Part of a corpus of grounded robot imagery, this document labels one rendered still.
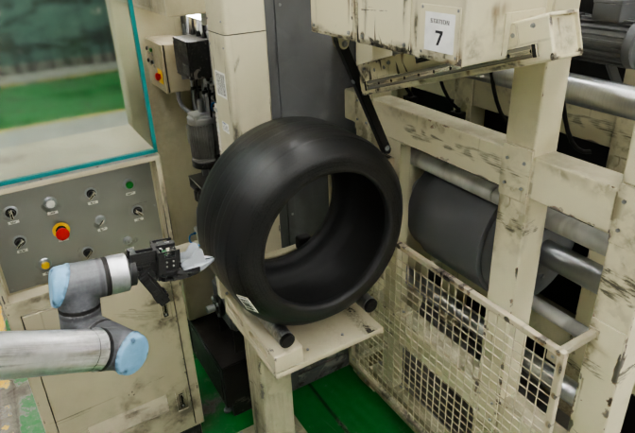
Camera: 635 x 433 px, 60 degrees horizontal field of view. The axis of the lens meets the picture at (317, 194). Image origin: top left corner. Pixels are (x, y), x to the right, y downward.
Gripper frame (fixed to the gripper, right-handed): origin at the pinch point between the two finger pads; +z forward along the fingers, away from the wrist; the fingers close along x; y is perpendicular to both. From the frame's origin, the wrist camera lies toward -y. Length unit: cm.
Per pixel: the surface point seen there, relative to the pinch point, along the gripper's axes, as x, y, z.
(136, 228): 57, -15, -4
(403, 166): 20, 9, 79
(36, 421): 101, -121, -42
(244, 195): -7.3, 20.2, 6.0
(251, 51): 26, 48, 23
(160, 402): 52, -88, -1
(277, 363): -11.1, -29.3, 15.0
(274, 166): -8.3, 26.7, 13.2
